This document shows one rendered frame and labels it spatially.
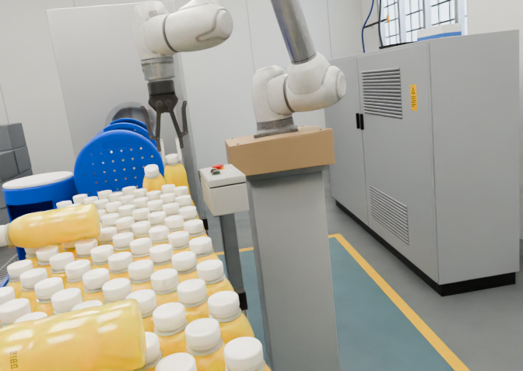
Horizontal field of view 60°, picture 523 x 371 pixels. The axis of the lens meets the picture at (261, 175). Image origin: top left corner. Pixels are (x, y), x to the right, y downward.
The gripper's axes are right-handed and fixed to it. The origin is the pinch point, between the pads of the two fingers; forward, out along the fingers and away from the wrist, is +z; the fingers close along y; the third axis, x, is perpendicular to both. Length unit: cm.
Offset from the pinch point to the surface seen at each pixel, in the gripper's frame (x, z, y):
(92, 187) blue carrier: -17.9, 10.2, 25.7
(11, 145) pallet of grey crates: -390, 17, 146
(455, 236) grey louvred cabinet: -78, 80, -152
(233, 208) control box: 18.4, 15.4, -13.2
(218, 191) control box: 18.4, 10.3, -9.9
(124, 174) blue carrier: -18.0, 7.7, 15.3
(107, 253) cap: 54, 10, 16
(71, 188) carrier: -71, 19, 41
